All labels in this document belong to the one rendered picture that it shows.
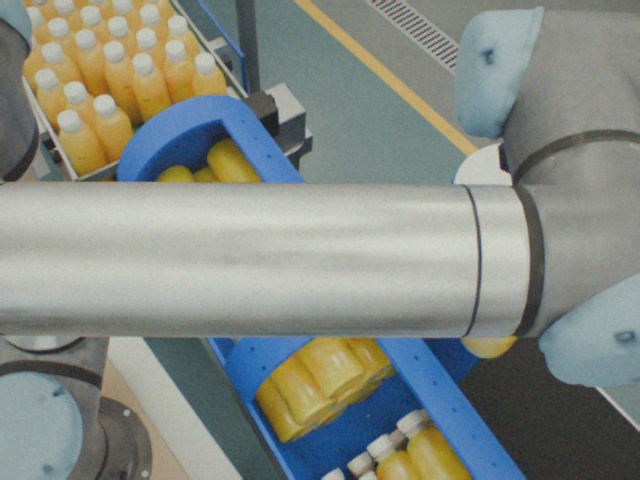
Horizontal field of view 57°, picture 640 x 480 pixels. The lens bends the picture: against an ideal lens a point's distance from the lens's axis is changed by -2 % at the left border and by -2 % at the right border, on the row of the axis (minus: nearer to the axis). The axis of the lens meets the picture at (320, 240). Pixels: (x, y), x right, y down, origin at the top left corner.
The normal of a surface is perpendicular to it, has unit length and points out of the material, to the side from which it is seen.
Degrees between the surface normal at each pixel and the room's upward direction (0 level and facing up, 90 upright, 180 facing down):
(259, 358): 44
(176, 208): 8
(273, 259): 26
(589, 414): 0
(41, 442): 6
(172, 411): 0
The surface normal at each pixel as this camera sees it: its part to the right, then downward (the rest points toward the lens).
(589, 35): 0.07, -0.45
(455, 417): 0.52, -0.63
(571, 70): -0.28, -0.48
